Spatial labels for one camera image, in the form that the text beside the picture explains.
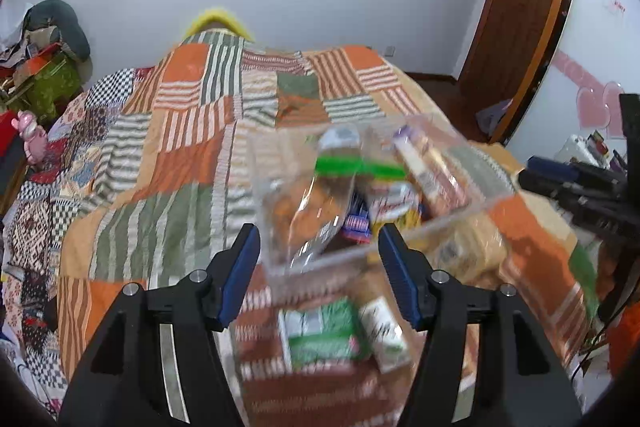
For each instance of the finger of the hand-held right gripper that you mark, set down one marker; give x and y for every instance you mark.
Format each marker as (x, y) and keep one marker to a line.
(555, 164)
(555, 187)

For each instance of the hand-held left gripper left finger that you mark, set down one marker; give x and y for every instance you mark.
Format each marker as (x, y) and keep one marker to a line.
(240, 277)

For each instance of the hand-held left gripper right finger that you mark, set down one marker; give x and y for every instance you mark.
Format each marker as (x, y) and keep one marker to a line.
(400, 282)

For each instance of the clear plastic container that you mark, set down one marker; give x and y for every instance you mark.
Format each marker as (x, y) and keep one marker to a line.
(295, 264)

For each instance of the blue snack packet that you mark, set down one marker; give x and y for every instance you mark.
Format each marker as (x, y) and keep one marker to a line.
(357, 224)

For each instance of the red and white snack packet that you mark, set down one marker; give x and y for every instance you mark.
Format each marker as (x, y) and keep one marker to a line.
(392, 202)

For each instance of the bread bag with green stripe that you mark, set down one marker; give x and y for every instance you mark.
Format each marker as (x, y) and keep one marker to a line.
(295, 207)

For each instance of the long pink biscuit packet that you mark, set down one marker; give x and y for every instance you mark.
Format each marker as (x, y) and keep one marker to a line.
(430, 177)

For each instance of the white green snack packet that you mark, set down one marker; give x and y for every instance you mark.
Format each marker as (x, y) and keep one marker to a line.
(385, 332)

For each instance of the yellow fried snack packet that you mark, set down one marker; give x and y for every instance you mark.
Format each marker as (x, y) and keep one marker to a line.
(470, 252)

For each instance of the pale plastic bag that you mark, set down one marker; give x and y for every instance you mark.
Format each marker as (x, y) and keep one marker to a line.
(492, 117)

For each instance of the green and white packet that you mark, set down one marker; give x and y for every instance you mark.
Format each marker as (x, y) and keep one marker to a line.
(325, 332)

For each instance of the orange striped patchwork blanket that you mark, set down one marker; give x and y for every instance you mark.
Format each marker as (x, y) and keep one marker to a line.
(190, 157)

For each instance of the wooden door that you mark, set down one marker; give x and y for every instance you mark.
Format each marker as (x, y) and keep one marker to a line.
(525, 17)

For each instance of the checkered patchwork quilt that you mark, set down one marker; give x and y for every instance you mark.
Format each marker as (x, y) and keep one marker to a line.
(75, 142)

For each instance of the pink plush toy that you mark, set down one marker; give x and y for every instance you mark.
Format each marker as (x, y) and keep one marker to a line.
(32, 137)

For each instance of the yellow foam tube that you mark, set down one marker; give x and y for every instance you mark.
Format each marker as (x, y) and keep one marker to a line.
(217, 19)

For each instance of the green patterned bag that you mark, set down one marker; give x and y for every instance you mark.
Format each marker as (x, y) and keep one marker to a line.
(52, 87)

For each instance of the red box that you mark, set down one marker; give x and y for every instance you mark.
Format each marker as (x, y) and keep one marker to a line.
(9, 134)

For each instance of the grey pillow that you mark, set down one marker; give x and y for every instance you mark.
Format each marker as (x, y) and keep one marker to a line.
(65, 27)

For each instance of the pile of clutter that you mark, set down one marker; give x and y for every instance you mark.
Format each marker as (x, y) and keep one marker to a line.
(25, 52)

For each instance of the pink heart wall sticker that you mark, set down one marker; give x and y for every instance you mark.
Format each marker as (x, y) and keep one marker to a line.
(595, 102)

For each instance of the small pink wall sign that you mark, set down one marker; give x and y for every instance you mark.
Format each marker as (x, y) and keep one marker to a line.
(619, 6)

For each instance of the white wall outlet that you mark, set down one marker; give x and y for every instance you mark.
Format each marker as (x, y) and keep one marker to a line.
(389, 51)

